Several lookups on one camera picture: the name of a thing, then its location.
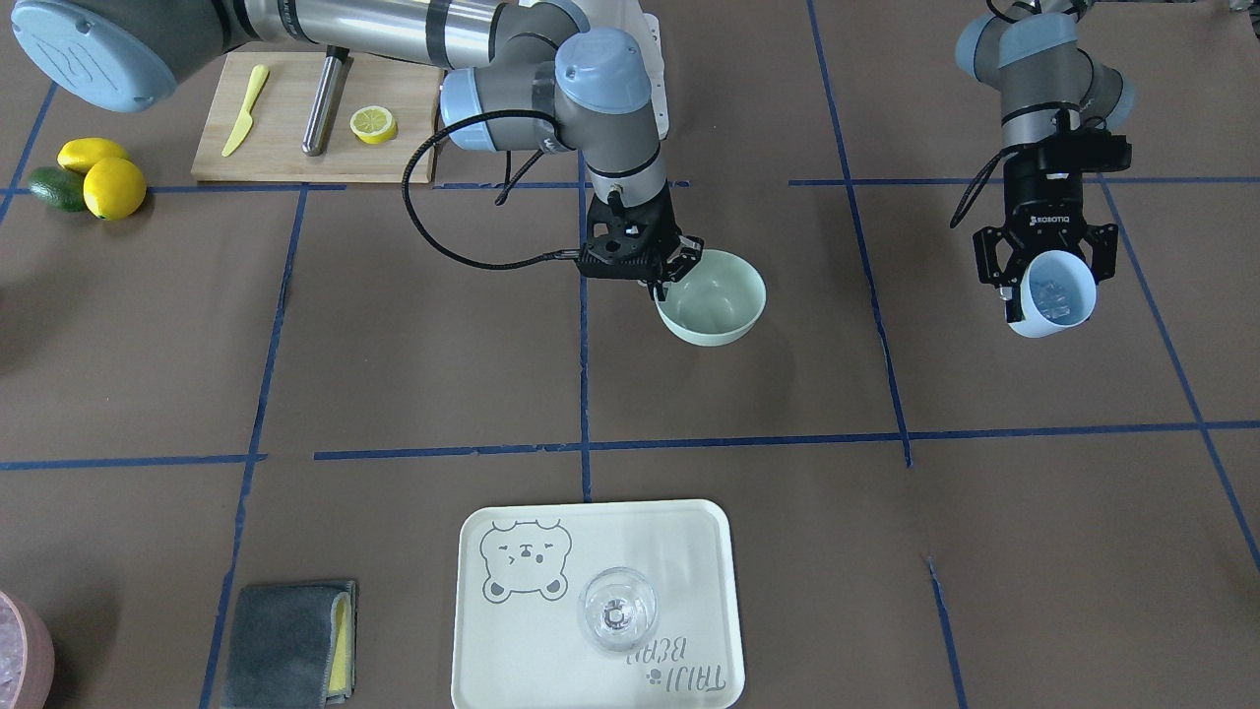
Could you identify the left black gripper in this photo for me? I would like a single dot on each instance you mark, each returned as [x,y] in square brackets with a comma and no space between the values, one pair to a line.
[1045,202]

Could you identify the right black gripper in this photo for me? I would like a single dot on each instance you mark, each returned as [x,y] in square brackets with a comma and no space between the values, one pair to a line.
[658,222]

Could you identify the light blue plastic cup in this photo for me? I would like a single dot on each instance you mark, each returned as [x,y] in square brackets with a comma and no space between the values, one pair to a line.
[1065,268]

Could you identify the clear ice cubes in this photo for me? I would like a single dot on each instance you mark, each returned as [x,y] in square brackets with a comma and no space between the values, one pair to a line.
[1054,302]

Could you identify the light green bowl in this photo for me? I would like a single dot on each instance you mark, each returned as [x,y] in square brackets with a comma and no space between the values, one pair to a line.
[716,303]

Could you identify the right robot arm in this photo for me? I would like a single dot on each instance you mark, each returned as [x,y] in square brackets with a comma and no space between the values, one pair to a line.
[551,76]

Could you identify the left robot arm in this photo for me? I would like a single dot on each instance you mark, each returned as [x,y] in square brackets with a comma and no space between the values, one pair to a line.
[1061,113]

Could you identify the pink bowl of ice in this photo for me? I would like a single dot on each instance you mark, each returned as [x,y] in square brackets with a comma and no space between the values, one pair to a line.
[27,656]

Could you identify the lemon half slice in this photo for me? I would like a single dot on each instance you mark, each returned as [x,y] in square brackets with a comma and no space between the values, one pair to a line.
[373,125]

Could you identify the clear wine glass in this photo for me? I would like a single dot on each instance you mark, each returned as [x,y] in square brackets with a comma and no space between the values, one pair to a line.
[619,610]

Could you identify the cream bear tray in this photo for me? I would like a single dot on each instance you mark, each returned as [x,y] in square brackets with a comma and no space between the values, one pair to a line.
[518,637]

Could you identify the steel muddler black tip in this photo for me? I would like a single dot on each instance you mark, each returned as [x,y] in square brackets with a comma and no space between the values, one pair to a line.
[325,102]

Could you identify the wooden cutting board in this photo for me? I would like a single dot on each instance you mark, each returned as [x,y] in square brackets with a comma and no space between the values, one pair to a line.
[273,149]

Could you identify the yellow plastic knife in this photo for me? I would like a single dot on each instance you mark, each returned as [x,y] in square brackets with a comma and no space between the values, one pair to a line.
[245,120]

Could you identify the grey yellow folded cloth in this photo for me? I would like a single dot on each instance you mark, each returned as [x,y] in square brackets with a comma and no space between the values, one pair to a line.
[292,645]

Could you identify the yellow lemon lower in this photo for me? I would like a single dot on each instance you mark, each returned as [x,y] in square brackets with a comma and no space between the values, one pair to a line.
[114,189]

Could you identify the yellow lemon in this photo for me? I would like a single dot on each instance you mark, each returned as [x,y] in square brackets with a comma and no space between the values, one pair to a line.
[114,189]
[80,155]

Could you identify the yellow lemon upper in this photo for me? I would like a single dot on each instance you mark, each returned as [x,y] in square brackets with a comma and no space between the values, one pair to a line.
[80,155]

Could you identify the green lime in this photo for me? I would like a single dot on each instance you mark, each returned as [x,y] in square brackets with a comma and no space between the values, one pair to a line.
[58,187]

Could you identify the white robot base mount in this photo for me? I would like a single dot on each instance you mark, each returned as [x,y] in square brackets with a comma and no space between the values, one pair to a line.
[655,67]

